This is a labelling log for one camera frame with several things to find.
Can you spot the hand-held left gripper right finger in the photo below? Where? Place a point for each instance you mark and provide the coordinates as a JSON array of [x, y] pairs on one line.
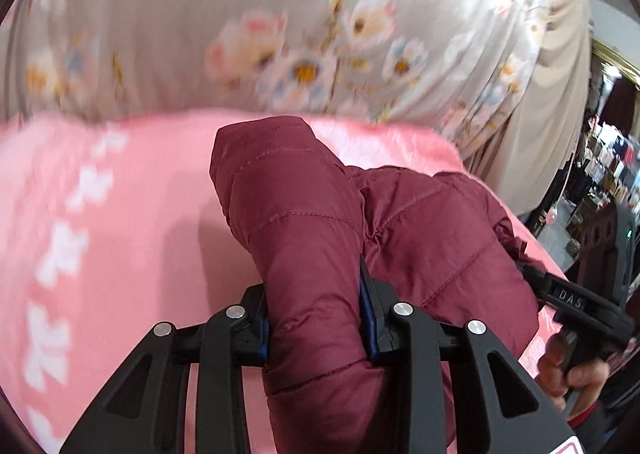
[[370, 326]]

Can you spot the person's right hand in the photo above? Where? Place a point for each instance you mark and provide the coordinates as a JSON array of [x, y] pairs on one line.
[[582, 381]]

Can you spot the cluttered dark shelf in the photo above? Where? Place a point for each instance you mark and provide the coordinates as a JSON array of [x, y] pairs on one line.
[[607, 159]]

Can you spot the beige hanging cloth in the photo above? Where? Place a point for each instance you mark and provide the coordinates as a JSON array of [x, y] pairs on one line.
[[550, 99]]

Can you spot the gold picture frame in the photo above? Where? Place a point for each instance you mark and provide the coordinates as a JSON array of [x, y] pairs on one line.
[[617, 61]]

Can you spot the person's right forearm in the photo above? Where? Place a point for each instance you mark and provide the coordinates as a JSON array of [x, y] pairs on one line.
[[607, 401]]

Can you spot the pink printed blanket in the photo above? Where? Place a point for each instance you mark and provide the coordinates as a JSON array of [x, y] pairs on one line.
[[125, 214]]

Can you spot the grey floral bedsheet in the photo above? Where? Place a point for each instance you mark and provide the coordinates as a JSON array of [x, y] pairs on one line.
[[165, 34]]

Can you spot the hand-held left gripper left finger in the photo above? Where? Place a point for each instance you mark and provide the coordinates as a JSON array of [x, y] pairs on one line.
[[257, 341]]

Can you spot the maroon puffer jacket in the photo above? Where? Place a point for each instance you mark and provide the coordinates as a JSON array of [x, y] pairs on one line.
[[310, 244]]

